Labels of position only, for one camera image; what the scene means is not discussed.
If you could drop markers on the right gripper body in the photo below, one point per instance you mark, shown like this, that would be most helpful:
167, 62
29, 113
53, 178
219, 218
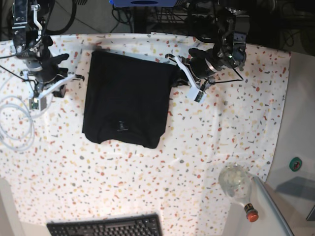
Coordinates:
46, 72

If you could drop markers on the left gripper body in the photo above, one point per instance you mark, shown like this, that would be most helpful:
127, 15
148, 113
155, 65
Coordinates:
203, 65

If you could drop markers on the black t-shirt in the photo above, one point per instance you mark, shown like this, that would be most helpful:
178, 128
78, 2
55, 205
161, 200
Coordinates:
127, 99

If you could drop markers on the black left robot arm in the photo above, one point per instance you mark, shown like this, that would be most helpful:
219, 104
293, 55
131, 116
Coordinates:
230, 26

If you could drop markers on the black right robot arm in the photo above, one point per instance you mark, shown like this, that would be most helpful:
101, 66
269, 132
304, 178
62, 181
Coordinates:
32, 41

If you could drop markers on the blue box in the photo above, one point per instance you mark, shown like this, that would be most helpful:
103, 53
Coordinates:
146, 3

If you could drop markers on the terrazzo pattern tablecloth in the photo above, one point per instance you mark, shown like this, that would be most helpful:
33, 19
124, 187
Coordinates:
49, 171

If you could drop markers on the clear bottle with orange cap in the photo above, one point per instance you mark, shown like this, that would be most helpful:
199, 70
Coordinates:
236, 183

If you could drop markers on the green tape roll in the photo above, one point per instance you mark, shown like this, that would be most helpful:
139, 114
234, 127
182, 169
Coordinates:
295, 164

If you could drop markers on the grey metal bar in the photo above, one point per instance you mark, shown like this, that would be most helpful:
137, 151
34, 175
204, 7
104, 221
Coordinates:
271, 221

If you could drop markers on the black computer keyboard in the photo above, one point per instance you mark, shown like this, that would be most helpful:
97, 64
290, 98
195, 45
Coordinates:
144, 225

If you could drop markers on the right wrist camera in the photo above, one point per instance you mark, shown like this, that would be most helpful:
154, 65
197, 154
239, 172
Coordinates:
36, 103

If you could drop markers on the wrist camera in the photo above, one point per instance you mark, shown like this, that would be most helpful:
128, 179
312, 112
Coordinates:
196, 95
36, 103

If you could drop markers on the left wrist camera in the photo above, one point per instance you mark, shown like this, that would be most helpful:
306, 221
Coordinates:
196, 95

